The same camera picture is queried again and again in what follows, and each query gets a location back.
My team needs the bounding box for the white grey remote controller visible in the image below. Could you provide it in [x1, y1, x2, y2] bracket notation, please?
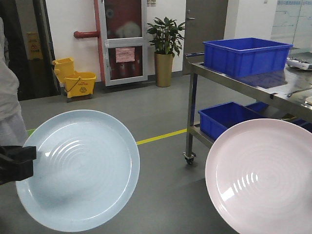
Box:
[286, 57, 312, 71]

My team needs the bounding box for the light pink round plate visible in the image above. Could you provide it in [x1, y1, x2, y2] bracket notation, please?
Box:
[205, 118, 312, 234]

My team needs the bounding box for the blue crate on cart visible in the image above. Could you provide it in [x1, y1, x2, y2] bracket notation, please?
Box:
[203, 38, 293, 78]

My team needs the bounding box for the plant in gold pot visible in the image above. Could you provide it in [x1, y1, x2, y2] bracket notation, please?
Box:
[147, 17, 185, 88]

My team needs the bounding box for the yellow mop bucket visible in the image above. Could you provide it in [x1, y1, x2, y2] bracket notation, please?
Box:
[52, 57, 97, 100]

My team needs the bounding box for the red pipe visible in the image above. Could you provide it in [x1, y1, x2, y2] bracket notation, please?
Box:
[73, 0, 100, 39]

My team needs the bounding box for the blue crate lower shelf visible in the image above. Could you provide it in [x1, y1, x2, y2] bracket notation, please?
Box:
[198, 102, 268, 140]

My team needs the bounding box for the grey door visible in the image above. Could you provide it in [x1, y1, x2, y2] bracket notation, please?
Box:
[183, 0, 229, 76]

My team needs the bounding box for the yellow wet floor sign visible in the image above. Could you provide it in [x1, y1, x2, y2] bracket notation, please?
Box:
[26, 32, 43, 60]

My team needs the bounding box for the stainless steel cart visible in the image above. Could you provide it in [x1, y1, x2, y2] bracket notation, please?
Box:
[183, 62, 312, 165]

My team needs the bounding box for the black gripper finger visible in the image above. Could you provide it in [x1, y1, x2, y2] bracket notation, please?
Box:
[0, 146, 37, 185]

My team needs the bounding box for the light blue round plate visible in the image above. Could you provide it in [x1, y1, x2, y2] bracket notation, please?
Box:
[16, 110, 140, 232]

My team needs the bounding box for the fire hose cabinet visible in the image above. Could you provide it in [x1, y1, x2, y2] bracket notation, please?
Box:
[97, 0, 148, 86]

